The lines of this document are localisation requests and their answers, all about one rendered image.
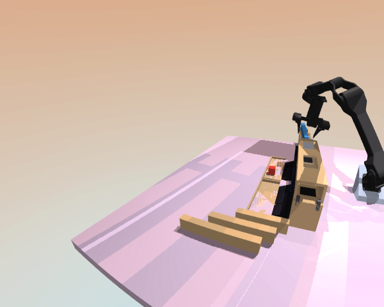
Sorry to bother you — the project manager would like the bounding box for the red cube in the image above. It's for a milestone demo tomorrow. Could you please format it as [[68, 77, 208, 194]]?
[[268, 166, 276, 175]]

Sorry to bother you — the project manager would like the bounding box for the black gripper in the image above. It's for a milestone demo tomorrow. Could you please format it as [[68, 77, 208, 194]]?
[[292, 107, 330, 138]]

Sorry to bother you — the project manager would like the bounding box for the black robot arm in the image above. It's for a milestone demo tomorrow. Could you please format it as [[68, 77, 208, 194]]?
[[302, 77, 384, 193]]

